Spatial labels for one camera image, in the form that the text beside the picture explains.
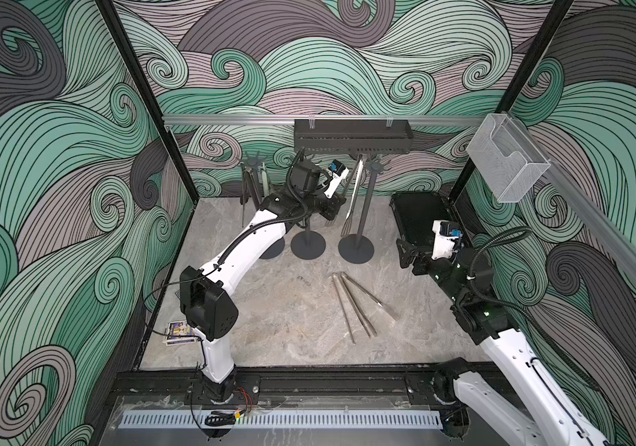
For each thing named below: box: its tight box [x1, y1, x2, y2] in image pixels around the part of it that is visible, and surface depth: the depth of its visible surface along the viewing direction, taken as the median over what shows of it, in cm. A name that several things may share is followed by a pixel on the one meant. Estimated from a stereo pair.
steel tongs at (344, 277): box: [339, 271, 399, 338], surface depth 89 cm
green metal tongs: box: [260, 161, 269, 198], surface depth 79 cm
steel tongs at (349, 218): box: [340, 159, 364, 237], surface depth 75 cm
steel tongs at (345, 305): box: [331, 272, 356, 344], surface depth 92 cm
